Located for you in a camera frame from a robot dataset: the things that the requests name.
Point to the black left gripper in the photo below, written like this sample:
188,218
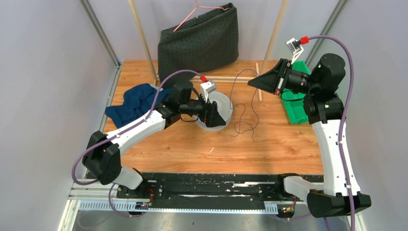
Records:
210,116

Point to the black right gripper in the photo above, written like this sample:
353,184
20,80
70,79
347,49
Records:
271,81

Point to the grey plastic cable spool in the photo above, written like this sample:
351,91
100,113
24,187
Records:
224,107

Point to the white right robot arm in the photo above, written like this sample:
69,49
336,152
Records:
340,194

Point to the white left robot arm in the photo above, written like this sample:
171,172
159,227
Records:
103,155

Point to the green plastic bin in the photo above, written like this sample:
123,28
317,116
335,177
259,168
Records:
293,106

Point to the dark grey dotted cloth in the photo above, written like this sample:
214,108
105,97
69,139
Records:
199,43

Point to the blue crumpled cloth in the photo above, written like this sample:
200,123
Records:
137,102

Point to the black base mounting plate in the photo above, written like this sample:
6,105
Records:
203,191

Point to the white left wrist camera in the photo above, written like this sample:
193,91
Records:
206,88

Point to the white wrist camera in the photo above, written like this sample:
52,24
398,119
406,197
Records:
295,48
206,88

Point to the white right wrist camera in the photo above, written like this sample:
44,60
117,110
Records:
295,48

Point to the pink wire hanger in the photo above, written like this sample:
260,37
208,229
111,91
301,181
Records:
194,13

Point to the wooden clothes rack frame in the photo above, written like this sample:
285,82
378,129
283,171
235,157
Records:
204,63

